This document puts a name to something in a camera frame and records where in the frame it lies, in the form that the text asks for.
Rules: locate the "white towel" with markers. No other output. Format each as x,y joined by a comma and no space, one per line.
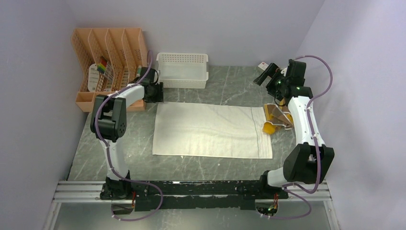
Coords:
207,130

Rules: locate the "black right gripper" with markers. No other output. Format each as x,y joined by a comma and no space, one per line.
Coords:
269,71

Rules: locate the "brown and yellow towel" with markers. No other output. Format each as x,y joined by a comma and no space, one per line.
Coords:
277,117

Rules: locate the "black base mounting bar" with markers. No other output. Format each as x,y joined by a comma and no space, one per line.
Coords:
149,195

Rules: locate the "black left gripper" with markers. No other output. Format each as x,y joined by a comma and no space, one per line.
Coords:
160,98

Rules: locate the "white plastic basket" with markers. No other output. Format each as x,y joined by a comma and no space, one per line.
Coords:
183,70

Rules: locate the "white tag card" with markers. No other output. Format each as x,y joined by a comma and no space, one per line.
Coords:
93,77

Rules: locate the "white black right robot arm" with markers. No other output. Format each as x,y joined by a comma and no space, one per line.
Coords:
310,160

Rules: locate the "rainbow colour swatch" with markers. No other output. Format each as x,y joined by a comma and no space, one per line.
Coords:
102,65

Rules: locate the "small white red box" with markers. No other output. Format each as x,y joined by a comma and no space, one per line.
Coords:
261,67

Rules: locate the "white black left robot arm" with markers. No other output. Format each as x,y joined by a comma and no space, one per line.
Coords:
109,124

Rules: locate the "orange plastic file organizer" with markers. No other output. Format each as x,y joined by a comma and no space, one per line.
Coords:
124,48

